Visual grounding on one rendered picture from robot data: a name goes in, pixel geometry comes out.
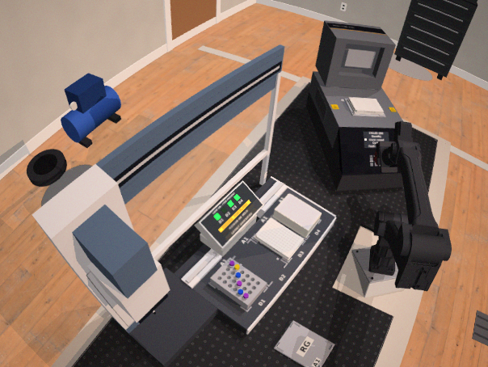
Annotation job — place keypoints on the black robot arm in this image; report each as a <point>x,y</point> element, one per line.
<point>421,246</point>

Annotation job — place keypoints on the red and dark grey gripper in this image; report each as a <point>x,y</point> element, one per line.
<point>382,157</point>

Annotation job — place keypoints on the cream well plate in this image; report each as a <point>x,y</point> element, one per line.
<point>278,238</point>
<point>365,106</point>

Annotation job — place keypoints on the grey tube rack with coloured caps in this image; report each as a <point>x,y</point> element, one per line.
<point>229,286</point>

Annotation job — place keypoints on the black thermal cycler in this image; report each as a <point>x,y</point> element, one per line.
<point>348,140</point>

